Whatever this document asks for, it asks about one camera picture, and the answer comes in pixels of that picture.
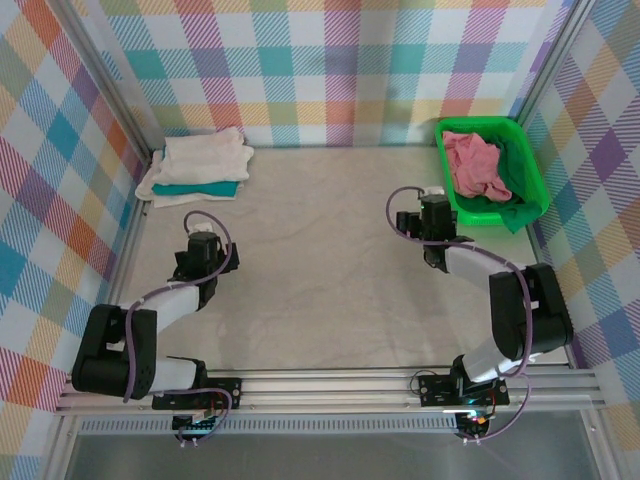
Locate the dark green t-shirt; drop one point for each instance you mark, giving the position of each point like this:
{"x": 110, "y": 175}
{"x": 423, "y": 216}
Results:
{"x": 515, "y": 162}

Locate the plain white folded t-shirt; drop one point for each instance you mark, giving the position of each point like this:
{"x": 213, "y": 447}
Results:
{"x": 145, "y": 187}

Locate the white t-shirt with red print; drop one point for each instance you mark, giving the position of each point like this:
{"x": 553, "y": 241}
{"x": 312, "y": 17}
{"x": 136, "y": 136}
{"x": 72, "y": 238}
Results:
{"x": 200, "y": 155}

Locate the green plastic basket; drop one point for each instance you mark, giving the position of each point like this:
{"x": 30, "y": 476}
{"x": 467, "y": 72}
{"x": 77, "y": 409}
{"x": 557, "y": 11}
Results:
{"x": 532, "y": 165}

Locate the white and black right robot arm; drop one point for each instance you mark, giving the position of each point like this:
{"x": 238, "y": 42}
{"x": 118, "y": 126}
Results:
{"x": 470, "y": 262}

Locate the aluminium mounting rail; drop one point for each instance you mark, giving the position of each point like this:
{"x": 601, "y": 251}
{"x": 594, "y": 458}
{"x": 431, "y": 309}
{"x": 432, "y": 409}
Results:
{"x": 325, "y": 387}

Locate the teal folded t-shirt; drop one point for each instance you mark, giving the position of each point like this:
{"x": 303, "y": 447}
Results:
{"x": 200, "y": 188}

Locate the pink t-shirt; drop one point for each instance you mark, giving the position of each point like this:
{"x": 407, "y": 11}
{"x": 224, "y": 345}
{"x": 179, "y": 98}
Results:
{"x": 472, "y": 160}

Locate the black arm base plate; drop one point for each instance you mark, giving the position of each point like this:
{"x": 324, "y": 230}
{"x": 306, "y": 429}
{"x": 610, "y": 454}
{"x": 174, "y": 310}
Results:
{"x": 435, "y": 387}
{"x": 225, "y": 387}

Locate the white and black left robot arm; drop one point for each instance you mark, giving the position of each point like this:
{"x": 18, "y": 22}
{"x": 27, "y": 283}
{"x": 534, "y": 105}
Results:
{"x": 170, "y": 302}

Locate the small circuit board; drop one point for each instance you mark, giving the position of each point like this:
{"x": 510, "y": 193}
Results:
{"x": 472, "y": 425}
{"x": 192, "y": 425}

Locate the aluminium frame post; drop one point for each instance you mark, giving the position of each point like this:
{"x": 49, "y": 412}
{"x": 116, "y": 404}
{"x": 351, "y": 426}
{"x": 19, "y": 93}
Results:
{"x": 555, "y": 60}
{"x": 107, "y": 75}

